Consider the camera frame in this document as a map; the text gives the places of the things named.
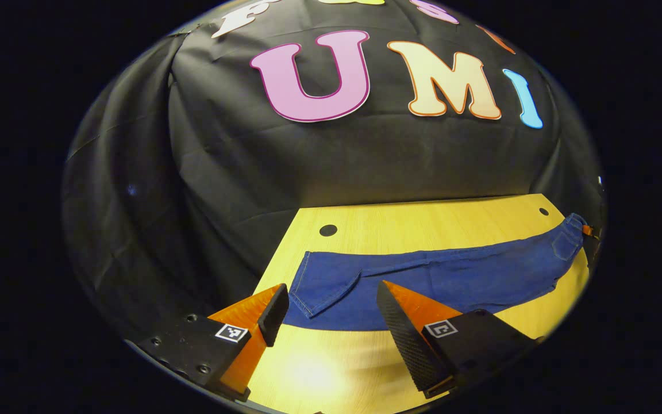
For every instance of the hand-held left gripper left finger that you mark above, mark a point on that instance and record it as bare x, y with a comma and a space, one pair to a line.
273, 313

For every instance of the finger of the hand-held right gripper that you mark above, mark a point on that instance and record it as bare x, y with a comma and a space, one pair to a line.
593, 248

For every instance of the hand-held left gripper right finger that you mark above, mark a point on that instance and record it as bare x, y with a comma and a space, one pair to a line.
405, 345

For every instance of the blue jeans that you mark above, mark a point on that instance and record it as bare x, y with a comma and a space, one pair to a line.
451, 276

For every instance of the black backdrop cloth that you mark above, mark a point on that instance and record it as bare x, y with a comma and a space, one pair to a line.
365, 161

